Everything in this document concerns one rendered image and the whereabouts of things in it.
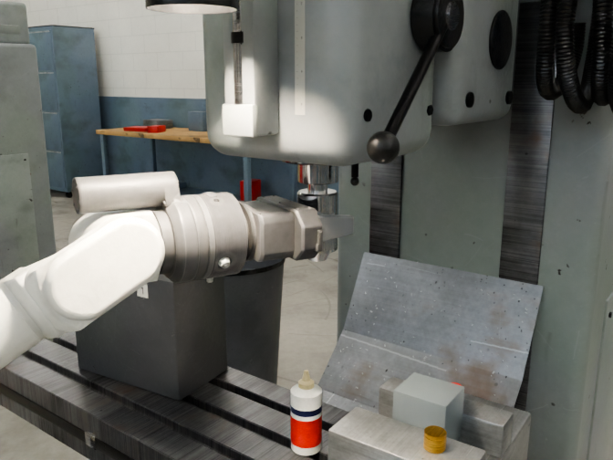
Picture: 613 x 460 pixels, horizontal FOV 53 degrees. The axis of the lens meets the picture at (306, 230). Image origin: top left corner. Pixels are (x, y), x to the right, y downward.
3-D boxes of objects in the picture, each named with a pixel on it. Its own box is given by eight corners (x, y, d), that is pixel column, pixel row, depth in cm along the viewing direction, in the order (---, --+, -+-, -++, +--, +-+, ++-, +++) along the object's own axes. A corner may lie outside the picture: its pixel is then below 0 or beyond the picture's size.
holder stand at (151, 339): (179, 402, 91) (171, 273, 86) (77, 369, 102) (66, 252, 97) (228, 370, 101) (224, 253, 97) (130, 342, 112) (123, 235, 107)
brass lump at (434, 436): (440, 456, 59) (441, 440, 59) (419, 449, 61) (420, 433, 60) (449, 445, 61) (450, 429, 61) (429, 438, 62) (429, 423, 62)
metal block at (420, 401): (442, 458, 64) (446, 406, 62) (390, 440, 67) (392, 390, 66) (462, 435, 68) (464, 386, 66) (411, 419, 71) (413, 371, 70)
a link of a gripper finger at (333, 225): (349, 236, 71) (303, 243, 68) (350, 210, 70) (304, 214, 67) (358, 240, 70) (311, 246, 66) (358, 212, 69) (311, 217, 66)
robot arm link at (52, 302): (180, 261, 57) (50, 354, 52) (150, 251, 64) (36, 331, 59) (141, 203, 55) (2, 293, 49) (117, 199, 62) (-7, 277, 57)
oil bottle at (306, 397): (309, 460, 77) (309, 381, 75) (284, 449, 79) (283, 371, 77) (327, 445, 80) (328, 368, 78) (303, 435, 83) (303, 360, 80)
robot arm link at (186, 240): (214, 286, 60) (95, 306, 54) (178, 271, 69) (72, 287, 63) (205, 169, 59) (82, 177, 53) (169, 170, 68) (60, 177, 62)
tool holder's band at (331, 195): (288, 200, 70) (288, 191, 70) (316, 194, 74) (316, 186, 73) (319, 205, 67) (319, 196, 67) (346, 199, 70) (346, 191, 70)
